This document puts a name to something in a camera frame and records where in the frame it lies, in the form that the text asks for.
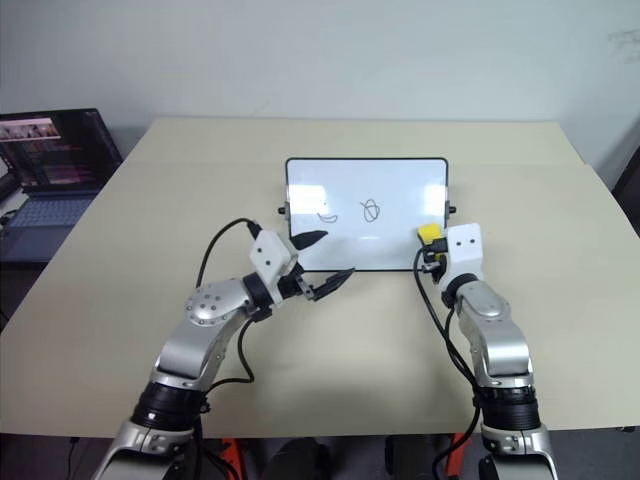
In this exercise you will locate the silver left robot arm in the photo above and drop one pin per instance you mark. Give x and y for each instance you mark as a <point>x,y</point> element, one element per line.
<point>200,305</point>

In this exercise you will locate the black chair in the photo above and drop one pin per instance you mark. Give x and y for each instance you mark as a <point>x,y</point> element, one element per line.
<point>629,190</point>

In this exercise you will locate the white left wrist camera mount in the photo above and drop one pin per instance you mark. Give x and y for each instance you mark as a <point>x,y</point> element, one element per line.
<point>270,252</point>

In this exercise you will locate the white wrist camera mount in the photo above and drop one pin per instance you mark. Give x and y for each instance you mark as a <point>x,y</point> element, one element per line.
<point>465,255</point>
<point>270,252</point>

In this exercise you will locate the dark rounded shape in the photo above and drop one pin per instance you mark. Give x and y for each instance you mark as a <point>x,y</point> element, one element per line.
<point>295,460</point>

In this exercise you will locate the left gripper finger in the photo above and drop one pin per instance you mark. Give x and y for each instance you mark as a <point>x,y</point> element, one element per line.
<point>332,284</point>
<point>309,239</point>

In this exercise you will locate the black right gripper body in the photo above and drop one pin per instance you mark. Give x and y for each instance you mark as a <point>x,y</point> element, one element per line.
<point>436,272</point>

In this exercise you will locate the black whiteboard stand knob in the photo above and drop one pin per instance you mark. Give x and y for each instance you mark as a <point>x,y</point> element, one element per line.
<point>282,208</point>
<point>451,207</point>

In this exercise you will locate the black-framed whiteboard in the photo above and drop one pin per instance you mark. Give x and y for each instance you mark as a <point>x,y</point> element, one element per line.
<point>365,235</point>

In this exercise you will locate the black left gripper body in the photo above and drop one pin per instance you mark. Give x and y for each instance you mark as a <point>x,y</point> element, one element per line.
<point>295,285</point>

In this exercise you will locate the yellow and black eraser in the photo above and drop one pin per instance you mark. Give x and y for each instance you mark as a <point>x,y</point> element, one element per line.
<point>429,234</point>

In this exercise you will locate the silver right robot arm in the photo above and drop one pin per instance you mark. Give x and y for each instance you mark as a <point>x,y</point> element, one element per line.
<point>492,310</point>

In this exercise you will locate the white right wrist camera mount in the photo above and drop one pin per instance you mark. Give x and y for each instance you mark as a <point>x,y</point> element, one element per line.
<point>465,255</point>

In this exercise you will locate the orange object under table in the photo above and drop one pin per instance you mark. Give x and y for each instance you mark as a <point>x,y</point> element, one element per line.
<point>230,457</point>
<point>456,455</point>

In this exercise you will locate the dark side desk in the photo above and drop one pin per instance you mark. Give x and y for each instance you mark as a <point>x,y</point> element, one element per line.
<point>15,285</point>

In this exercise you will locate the open grey laptop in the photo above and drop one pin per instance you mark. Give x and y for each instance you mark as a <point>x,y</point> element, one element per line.
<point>50,165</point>

